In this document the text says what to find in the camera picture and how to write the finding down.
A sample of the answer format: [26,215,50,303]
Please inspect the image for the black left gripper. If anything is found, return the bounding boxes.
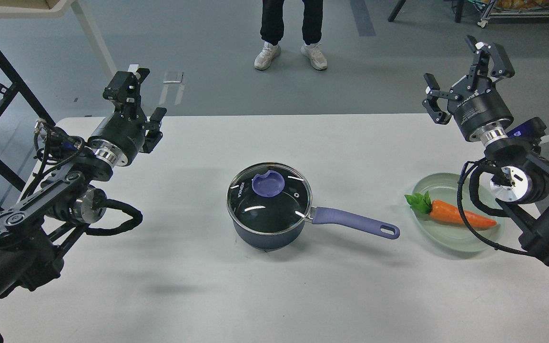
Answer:
[88,68,167,167]

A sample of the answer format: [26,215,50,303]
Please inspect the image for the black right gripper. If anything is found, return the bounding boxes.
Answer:
[422,35,516,142]

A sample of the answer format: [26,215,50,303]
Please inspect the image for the glass lid with purple knob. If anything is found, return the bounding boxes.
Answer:
[226,162,312,234]

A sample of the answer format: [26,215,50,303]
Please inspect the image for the blue saucepan with purple handle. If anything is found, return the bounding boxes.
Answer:
[227,162,401,251]

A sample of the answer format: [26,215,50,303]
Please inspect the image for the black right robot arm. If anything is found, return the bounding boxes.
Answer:
[422,35,549,266]

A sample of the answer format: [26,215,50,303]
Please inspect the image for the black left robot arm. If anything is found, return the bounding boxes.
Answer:
[0,64,166,299]

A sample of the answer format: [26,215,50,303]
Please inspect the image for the black stand legs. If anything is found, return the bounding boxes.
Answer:
[386,0,469,23]

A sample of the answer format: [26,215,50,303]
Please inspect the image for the orange toy carrot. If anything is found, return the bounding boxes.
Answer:
[404,192,497,230]

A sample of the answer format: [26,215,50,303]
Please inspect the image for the wheeled cart with goods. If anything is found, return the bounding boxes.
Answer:
[471,0,549,28]

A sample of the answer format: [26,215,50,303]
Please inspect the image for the light green oval plate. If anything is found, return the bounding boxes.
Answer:
[411,173,505,252]

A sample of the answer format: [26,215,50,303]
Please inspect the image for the person in black trousers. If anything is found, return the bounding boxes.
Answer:
[254,0,328,71]

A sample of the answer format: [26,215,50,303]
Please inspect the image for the white desk frame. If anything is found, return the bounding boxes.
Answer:
[0,0,120,79]

